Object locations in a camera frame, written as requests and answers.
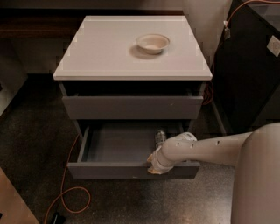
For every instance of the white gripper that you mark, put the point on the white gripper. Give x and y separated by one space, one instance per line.
157 164

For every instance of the grey drawer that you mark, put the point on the grey drawer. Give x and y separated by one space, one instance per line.
119 150
132 107

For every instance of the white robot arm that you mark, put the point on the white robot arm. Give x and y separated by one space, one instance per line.
255 157

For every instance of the grey top drawer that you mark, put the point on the grey top drawer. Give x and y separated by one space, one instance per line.
132 107

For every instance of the white paper bowl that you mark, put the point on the white paper bowl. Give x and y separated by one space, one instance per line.
152 43

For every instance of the white cabinet countertop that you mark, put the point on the white cabinet countertop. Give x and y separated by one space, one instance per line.
105 49

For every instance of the brown wooden board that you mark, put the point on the brown wooden board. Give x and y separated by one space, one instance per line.
13 208

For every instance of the black cable plug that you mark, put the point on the black cable plug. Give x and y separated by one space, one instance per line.
57 219

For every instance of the white wall socket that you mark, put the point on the white wall socket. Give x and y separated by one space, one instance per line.
274 46

